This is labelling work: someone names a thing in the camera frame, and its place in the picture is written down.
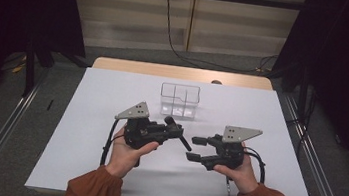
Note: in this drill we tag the clear plastic organizer box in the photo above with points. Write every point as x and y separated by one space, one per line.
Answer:
177 111

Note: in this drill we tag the black cosmetic pencil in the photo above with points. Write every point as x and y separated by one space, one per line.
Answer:
228 187

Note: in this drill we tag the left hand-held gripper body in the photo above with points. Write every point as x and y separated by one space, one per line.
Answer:
139 132

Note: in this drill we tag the person's right hand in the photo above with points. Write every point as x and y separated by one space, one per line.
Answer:
243 178

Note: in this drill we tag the white table mat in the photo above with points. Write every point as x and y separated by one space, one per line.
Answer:
72 149

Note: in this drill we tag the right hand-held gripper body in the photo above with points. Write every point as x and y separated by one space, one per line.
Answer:
229 151

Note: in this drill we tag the black metal stand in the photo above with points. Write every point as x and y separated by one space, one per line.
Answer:
29 73
303 93

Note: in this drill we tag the person's left hand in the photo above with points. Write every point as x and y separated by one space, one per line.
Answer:
124 159

